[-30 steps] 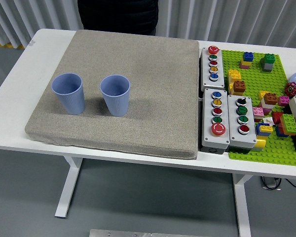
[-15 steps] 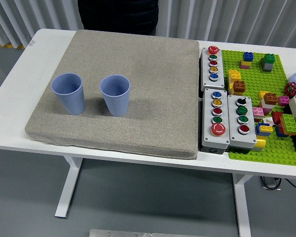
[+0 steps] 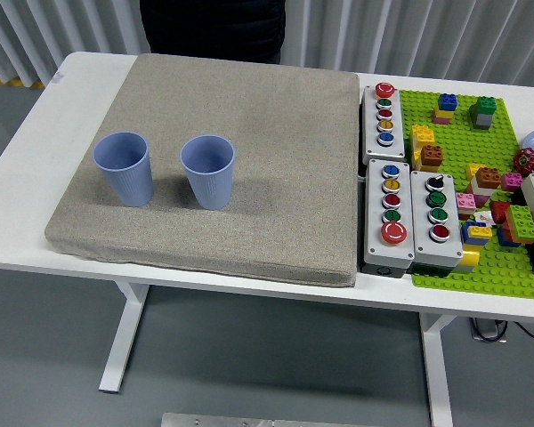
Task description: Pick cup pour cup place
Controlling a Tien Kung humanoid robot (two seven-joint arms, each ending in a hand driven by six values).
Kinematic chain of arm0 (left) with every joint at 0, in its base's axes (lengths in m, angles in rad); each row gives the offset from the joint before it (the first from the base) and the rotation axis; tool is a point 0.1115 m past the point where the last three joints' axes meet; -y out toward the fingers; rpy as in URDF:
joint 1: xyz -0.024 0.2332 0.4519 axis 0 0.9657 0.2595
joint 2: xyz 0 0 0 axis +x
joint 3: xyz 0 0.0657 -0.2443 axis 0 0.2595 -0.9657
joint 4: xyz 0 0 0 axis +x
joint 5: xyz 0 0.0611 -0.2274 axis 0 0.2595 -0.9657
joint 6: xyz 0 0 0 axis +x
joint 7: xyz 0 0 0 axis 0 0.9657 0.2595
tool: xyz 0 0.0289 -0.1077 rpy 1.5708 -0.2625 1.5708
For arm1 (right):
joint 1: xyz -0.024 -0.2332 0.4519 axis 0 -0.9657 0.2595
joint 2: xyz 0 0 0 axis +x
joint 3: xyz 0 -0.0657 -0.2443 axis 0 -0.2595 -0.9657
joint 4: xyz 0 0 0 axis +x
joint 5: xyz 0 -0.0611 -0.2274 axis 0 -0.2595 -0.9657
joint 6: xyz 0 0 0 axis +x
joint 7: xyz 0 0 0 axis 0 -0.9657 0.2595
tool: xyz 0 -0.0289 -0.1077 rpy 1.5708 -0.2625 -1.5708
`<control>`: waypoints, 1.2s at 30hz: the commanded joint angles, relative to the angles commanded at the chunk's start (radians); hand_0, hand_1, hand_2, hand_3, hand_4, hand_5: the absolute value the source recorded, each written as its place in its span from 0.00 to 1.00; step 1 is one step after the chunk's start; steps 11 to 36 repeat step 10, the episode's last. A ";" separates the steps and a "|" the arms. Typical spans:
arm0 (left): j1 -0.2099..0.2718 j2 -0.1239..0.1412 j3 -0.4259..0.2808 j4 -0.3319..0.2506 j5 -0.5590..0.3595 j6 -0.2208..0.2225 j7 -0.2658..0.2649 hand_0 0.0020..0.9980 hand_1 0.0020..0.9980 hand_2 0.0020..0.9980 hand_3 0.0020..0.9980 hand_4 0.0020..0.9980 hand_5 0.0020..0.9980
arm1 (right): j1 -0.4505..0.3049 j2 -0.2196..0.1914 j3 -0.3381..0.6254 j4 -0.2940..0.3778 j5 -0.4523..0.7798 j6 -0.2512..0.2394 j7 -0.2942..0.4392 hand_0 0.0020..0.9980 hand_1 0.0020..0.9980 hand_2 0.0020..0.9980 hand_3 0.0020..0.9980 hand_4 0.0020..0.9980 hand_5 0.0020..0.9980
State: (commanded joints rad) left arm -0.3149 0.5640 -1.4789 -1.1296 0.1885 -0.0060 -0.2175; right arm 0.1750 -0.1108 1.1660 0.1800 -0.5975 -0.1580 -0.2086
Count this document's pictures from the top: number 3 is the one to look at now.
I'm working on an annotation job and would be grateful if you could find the blue ribbed plastic cup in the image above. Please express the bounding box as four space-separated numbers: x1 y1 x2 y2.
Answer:
92 131 155 208
179 134 237 211

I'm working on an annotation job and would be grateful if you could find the grey-brown cushion mat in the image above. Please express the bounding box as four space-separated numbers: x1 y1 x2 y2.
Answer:
43 52 360 289

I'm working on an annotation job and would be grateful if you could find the five-button box, large red button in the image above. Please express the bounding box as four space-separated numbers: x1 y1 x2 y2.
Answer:
363 158 417 279

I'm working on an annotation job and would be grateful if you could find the five-button box, black base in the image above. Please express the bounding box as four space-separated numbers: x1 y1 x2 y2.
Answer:
360 82 407 165

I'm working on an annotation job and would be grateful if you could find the brown-orange brick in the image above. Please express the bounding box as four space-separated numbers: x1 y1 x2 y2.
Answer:
419 144 444 173

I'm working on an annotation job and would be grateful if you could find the white table leg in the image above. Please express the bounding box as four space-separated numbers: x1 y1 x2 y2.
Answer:
98 280 151 395
417 310 455 427

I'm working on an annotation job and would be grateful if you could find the person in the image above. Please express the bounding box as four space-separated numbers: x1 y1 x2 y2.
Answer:
140 0 287 65

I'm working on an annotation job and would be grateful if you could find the blue yellow pink brick stack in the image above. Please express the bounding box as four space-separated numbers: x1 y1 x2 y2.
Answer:
431 93 458 125

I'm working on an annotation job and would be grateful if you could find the yellow cylinder brick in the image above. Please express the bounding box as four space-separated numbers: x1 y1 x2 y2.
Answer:
452 245 481 273

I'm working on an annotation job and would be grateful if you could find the grey metal plate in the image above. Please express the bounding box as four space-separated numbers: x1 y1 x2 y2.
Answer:
160 412 352 427

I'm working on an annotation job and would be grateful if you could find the blue yellow brick pile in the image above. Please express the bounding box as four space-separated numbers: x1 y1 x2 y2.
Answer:
460 221 493 246

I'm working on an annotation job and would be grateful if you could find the green studded baseplate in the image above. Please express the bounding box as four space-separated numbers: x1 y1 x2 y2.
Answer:
398 88 534 300

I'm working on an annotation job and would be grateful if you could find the orange yellow white brick stack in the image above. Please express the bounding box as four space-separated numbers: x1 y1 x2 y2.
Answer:
465 163 502 208

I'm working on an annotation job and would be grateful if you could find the red brick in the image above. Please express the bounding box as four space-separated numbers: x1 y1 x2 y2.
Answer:
489 200 512 224

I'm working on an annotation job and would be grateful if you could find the green grey brick stack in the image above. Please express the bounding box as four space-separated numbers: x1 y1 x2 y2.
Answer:
468 95 498 131

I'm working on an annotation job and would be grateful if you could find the magenta brick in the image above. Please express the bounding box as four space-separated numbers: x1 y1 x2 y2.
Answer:
500 172 523 192

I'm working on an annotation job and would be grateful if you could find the grey floor socket box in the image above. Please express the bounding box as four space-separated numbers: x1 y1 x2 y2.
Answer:
469 316 508 342

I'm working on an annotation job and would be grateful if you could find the green orange brick stack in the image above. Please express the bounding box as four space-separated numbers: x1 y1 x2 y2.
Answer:
497 204 534 248

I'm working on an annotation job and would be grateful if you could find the red valve handwheel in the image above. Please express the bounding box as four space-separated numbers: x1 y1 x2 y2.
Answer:
514 148 534 175

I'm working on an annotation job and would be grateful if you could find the button box with selector switch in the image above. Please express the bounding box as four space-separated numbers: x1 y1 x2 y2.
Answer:
409 170 465 270

